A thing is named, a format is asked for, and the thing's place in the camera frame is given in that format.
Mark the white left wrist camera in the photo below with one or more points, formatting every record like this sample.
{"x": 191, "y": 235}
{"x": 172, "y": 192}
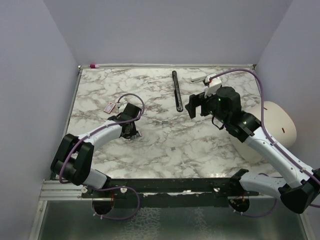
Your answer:
{"x": 119, "y": 107}

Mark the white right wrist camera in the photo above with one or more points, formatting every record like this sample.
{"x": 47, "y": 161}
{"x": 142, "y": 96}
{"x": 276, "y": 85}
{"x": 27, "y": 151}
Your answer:
{"x": 212, "y": 85}

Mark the staple box tray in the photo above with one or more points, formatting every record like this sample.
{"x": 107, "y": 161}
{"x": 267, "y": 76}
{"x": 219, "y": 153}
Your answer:
{"x": 137, "y": 135}

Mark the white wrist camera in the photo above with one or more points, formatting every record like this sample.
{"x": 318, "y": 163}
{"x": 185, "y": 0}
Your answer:
{"x": 212, "y": 85}
{"x": 119, "y": 107}

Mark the red white staple box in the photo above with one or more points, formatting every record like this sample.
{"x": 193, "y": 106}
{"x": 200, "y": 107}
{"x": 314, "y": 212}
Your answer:
{"x": 109, "y": 108}

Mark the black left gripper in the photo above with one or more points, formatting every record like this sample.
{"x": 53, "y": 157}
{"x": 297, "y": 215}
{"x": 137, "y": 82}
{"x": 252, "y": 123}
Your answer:
{"x": 133, "y": 132}

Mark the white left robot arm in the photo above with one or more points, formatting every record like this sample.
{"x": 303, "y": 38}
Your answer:
{"x": 73, "y": 159}

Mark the white stapler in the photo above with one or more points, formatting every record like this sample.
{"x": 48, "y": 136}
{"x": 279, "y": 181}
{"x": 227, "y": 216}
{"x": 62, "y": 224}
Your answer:
{"x": 198, "y": 77}

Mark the large white paper roll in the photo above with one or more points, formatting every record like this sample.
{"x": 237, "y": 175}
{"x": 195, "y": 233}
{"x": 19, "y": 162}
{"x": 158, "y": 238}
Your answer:
{"x": 279, "y": 125}

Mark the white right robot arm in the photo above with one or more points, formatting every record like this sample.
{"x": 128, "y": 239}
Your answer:
{"x": 299, "y": 183}

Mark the pink capped white tube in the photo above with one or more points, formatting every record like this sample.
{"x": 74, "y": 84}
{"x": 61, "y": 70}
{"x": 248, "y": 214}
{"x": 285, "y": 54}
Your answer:
{"x": 94, "y": 66}

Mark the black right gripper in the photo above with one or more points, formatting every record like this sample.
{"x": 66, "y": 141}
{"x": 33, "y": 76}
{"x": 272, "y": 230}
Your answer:
{"x": 195, "y": 100}

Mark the aluminium frame rail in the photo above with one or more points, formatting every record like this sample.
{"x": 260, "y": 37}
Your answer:
{"x": 62, "y": 190}

